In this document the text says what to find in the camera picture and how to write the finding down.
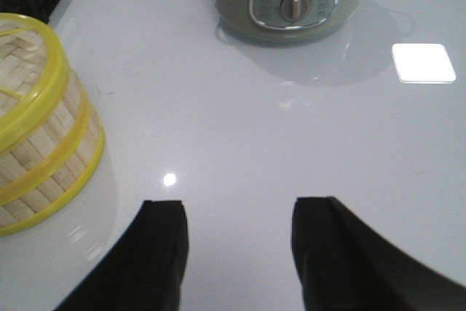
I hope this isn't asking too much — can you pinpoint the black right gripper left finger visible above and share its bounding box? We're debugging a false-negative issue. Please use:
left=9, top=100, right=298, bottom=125
left=58, top=200, right=189, bottom=310

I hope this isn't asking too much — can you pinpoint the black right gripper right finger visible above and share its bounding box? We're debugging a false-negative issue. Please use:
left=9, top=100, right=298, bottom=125
left=291, top=197, right=465, bottom=310

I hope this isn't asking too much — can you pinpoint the bamboo steamer tier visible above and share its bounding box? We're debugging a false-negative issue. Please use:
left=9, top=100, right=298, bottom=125
left=1, top=72, right=94, bottom=186
left=1, top=109, right=105, bottom=236

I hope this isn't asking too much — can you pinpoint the bamboo steamer lid yellow rim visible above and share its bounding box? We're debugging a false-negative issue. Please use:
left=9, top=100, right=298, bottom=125
left=1, top=12, right=71, bottom=154

